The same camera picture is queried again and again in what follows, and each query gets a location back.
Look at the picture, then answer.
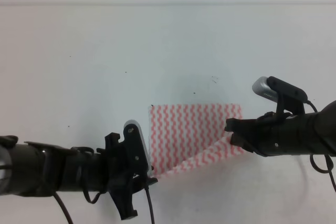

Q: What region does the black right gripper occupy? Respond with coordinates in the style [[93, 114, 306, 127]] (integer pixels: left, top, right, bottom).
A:
[[225, 112, 319, 157]]

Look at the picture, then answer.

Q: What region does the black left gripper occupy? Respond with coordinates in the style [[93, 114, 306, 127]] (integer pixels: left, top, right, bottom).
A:
[[73, 133, 158, 220]]

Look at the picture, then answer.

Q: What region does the pink white wavy striped towel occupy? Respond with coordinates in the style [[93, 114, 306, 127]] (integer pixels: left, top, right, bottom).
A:
[[149, 103, 244, 177]]

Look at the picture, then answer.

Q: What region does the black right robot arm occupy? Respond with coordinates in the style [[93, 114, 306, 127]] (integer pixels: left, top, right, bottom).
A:
[[225, 102, 335, 157]]

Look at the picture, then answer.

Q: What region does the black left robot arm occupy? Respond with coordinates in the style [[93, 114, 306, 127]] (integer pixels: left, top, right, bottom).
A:
[[1, 133, 158, 223]]

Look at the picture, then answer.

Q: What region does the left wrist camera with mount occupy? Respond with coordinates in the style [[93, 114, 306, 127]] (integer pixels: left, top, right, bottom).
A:
[[123, 120, 152, 177]]

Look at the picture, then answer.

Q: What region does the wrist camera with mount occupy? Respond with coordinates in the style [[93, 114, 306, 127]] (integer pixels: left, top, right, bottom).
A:
[[123, 120, 152, 177], [252, 76, 308, 119]]

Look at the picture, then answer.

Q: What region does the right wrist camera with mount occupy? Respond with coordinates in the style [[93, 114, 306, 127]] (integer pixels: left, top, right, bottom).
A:
[[252, 76, 308, 119]]

